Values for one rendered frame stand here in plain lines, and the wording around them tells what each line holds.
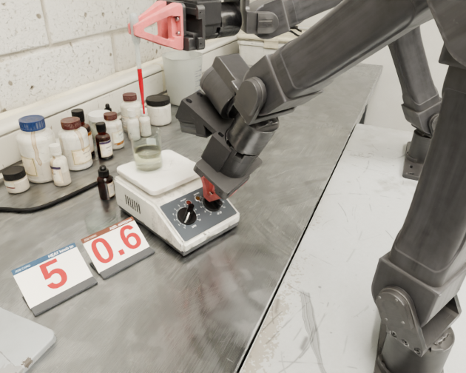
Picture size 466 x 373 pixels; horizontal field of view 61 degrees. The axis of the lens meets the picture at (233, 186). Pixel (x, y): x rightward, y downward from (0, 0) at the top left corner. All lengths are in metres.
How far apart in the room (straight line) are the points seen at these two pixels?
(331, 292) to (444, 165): 0.30
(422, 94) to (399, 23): 0.56
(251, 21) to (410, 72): 0.35
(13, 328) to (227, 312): 0.27
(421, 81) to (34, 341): 0.81
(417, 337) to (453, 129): 0.20
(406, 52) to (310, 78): 0.47
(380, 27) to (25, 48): 0.82
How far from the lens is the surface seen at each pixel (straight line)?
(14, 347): 0.57
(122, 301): 0.59
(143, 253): 0.66
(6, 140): 0.96
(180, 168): 0.71
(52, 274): 0.63
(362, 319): 0.58
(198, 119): 0.57
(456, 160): 0.37
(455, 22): 0.33
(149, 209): 0.67
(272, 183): 0.84
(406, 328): 0.44
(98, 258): 0.64
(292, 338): 0.54
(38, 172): 0.90
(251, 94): 0.47
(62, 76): 1.11
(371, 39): 0.39
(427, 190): 0.39
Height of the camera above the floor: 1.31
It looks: 30 degrees down
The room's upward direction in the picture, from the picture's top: 1 degrees clockwise
